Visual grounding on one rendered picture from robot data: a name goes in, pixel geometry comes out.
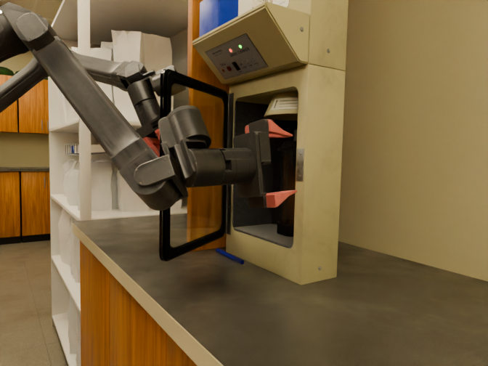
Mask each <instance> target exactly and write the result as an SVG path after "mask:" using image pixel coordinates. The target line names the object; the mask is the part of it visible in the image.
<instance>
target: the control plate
mask: <svg viewBox="0 0 488 366"><path fill-rule="evenodd" d="M239 44H240V45H241V46H242V47H243V48H242V49H241V48H240V47H239V46H238V45H239ZM229 49H231V50H232V52H230V51H229ZM205 53H206V54H207V56H208V57H209V59H210V60H211V61H212V63H213V64H214V65H215V67H216V68H217V70H218V71H219V72H220V73H221V75H222V76H223V78H224V79H228V78H232V77H235V76H239V75H242V74H245V73H249V72H252V71H255V70H259V69H262V68H266V67H269V66H268V65H267V64H266V62H265V61H264V59H263V57H262V56H261V55H260V53H259V51H258V50H257V48H256V47H255V46H254V44H253V42H252V41H251V40H250V38H249V37H248V35H247V33H245V34H243V35H241V36H238V37H237V38H234V39H232V40H230V41H228V42H226V43H224V44H221V45H219V46H217V47H215V48H213V49H210V50H208V51H207V52H205ZM252 57H253V58H254V59H255V61H252ZM246 60H248V61H249V63H246ZM232 62H236V63H237V65H238V66H239V68H240V69H241V70H236V69H235V67H234V65H233V64H232ZM240 62H243V65H241V64H240ZM227 66H230V67H231V69H232V70H231V71H228V70H227ZM222 69H224V70H225V72H223V71H222Z"/></svg>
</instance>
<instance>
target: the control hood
mask: <svg viewBox="0 0 488 366"><path fill-rule="evenodd" d="M245 33H247V35H248V37H249V38H250V40H251V41H252V42H253V44H254V46H255V47H256V48H257V50H258V51H259V53H260V55H261V56H262V57H263V59H264V61H265V62H266V64H267V65H268V66H269V67H266V68H262V69H259V70H255V71H252V72H249V73H245V74H242V75H239V76H235V77H232V78H228V79H224V78H223V76H222V75H221V73H220V72H219V71H218V70H217V68H216V67H215V65H214V64H213V63H212V61H211V60H210V59H209V57H208V56H207V54H206V53H205V52H207V51H208V50H210V49H213V48H215V47H217V46H219V45H221V44H224V43H226V42H228V41H230V40H232V39H234V38H237V37H238V36H241V35H243V34H245ZM192 44H193V46H194V47H195V49H196V50H197V51H198V53H199V54H200V56H201V57H202V58H203V59H204V61H205V62H206V64H207V65H208V66H209V68H210V69H211V70H212V71H213V73H214V74H215V76H216V77H217V78H218V79H219V81H220V82H221V83H222V84H226V85H230V84H235V83H238V82H241V81H246V80H248V79H252V78H257V77H259V76H265V75H267V74H270V73H275V72H278V71H281V70H286V69H289V68H294V67H297V66H299V65H305V64H306V63H307V62H308V50H309V14H307V13H304V12H299V11H297V10H294V9H290V8H287V7H283V6H280V5H277V4H273V3H270V2H268V1H265V2H264V3H262V4H260V5H258V6H256V7H254V8H253V9H250V10H248V11H247V12H245V13H243V14H241V15H239V16H238V17H236V18H234V19H232V20H230V21H229V22H227V23H225V24H223V25H221V26H219V27H218V28H215V29H213V30H212V31H210V32H208V33H206V34H205V35H203V36H201V37H199V38H197V39H195V40H194V41H193V42H192Z"/></svg>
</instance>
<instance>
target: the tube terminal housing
mask: <svg viewBox="0 0 488 366"><path fill-rule="evenodd" d="M348 3H349V0H289V7H288V8H290V9H294V10H297V11H299V12H304V13H307V14H309V50H308V62H307V63H306V64H305V65H299V66H297V67H294V68H289V69H286V70H281V71H278V72H275V73H270V74H267V75H265V76H259V77H257V78H252V79H248V80H246V81H241V82H238V83H235V84H230V85H229V93H230V94H231V93H234V102H233V137H232V148H234V145H233V138H234V127H235V102H236V101H239V102H252V103H259V104H265V105H269V103H270V102H271V100H272V98H273V96H274V95H275V94H279V93H284V92H298V125H297V148H296V164H297V149H304V181H303V182H300V181H296V190H297V192H296V193H295V212H294V234H293V246H292V248H285V247H282V246H280V245H276V244H274V243H271V242H268V241H265V240H262V239H259V238H257V237H253V236H250V235H247V234H244V233H242V232H238V231H236V230H234V228H235V227H233V226H232V206H231V235H228V234H227V239H226V252H227V253H231V254H232V255H234V256H236V257H239V258H241V259H243V260H246V261H248V262H250V263H252V264H255V265H256V266H259V267H261V268H263V269H266V270H268V271H270V272H273V273H275V274H276V275H279V276H281V277H284V278H286V279H288V280H291V281H293V282H295V283H297V284H299V285H305V284H308V283H312V282H317V281H321V280H327V279H330V278H334V277H337V260H338V227H339V209H340V192H341V159H342V141H343V107H344V90H345V70H346V38H347V21H348ZM232 196H233V184H232Z"/></svg>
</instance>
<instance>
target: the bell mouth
mask: <svg viewBox="0 0 488 366"><path fill-rule="evenodd" d="M264 117H265V118H268V119H274V120H282V121H297V120H298V91H296V92H284V93H279V94H275V95H274V96H273V98H272V100H271V102H270V103H269V107H268V108H267V111H266V112H265V114H264Z"/></svg>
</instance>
